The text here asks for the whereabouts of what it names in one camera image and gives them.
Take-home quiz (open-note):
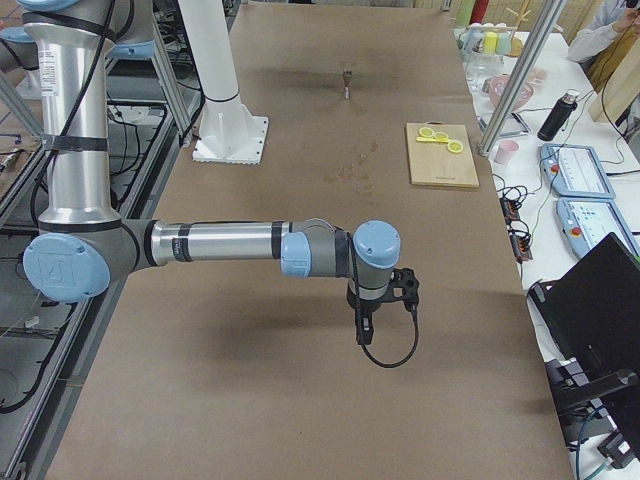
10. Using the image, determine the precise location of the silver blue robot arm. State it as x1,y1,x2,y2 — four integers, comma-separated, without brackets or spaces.
23,1,419,347

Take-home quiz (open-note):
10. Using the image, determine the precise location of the yellow plastic knife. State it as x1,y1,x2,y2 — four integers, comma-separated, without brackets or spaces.
416,136,451,145

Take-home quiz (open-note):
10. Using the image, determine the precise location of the steel measuring jigger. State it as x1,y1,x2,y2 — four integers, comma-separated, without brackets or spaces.
342,69,352,100

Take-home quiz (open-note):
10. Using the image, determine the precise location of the yellow cup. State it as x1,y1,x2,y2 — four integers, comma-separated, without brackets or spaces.
482,31,499,56

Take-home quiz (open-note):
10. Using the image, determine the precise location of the bamboo cutting board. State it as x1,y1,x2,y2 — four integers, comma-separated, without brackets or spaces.
405,123,479,188

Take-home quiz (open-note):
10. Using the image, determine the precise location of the pink bowl with ice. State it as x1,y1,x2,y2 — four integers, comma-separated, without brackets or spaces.
487,75,535,112

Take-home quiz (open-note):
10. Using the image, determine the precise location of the blue teach pendant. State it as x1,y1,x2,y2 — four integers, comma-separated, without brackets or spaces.
556,197,639,259
538,143,616,199

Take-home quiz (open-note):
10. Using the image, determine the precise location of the black thermos bottle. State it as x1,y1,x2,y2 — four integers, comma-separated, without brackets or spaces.
537,89,579,142

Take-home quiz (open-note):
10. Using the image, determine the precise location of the lemon slice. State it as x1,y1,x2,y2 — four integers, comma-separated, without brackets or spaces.
419,126,434,138
433,131,449,142
447,140,464,154

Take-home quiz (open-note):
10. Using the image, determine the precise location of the black monitor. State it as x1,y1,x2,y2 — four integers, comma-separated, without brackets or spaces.
528,233,639,379

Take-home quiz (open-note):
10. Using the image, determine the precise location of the pink plastic cup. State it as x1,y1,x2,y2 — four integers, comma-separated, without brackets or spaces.
493,139,519,165

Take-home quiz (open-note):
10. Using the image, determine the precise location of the aluminium frame post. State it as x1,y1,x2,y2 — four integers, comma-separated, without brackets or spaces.
478,0,566,157

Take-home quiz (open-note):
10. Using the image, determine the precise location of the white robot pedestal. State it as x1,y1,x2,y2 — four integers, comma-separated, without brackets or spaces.
179,0,269,165

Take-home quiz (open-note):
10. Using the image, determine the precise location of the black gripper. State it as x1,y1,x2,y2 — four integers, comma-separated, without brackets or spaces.
346,268,419,345

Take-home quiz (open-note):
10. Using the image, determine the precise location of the person in white jacket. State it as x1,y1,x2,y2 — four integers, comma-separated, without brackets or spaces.
568,1,639,92

